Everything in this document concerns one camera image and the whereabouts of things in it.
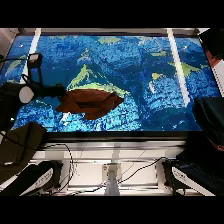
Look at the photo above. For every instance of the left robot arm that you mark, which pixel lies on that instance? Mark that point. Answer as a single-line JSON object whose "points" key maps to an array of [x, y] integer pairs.
{"points": [[13, 100]]}

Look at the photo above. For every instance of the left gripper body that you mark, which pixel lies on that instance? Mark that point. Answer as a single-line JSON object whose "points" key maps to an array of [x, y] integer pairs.
{"points": [[55, 90]]}

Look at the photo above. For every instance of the person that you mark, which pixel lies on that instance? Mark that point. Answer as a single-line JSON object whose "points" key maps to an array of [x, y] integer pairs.
{"points": [[213, 41]]}

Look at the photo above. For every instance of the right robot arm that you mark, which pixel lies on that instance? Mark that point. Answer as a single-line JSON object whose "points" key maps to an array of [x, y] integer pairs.
{"points": [[208, 116]]}

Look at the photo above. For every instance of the brown garment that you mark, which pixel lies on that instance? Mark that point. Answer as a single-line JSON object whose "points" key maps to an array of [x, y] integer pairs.
{"points": [[90, 103]]}

